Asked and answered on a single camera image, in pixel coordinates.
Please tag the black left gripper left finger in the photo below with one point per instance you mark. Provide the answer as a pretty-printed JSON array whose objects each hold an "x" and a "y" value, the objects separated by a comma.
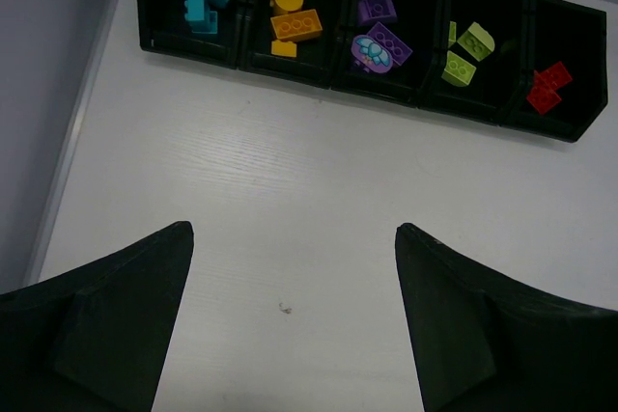
[{"x": 95, "y": 338}]

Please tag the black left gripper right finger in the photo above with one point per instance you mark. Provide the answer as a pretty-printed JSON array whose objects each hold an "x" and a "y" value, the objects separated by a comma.
[{"x": 483, "y": 341}]

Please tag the red long lego brick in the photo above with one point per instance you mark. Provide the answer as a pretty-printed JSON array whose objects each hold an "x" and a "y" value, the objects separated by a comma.
[{"x": 543, "y": 96}]

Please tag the lime green lego brick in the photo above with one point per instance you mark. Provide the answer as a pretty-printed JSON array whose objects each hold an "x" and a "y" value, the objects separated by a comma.
[{"x": 477, "y": 41}]

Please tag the purple oval lego piece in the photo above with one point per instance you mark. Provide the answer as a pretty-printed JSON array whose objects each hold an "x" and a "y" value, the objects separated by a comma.
[{"x": 398, "y": 49}]

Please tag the yellow green lego brick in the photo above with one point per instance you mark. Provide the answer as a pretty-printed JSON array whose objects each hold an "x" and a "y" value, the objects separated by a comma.
[{"x": 452, "y": 34}]

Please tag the purple heart lego plate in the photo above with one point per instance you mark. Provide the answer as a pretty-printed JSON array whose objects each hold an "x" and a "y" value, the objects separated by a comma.
[{"x": 368, "y": 55}]

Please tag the teal pink lego brick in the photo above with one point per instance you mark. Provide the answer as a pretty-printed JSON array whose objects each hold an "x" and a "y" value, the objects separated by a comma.
[{"x": 206, "y": 27}]

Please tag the small orange lego brick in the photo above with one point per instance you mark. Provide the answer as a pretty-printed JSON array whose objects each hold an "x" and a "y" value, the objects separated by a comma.
[{"x": 287, "y": 49}]

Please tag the purple square lego brick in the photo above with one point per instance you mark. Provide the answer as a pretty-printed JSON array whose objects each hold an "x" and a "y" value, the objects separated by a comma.
[{"x": 370, "y": 12}]

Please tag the small teal lego brick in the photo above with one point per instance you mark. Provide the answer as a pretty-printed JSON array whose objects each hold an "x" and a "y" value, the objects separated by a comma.
[{"x": 195, "y": 11}]

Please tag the red small lego brick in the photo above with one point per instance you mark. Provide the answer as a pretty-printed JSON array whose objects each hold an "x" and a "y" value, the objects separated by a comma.
[{"x": 556, "y": 76}]

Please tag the orange long lego brick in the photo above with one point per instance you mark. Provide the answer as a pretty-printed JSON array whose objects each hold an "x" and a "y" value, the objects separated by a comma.
[{"x": 296, "y": 27}]

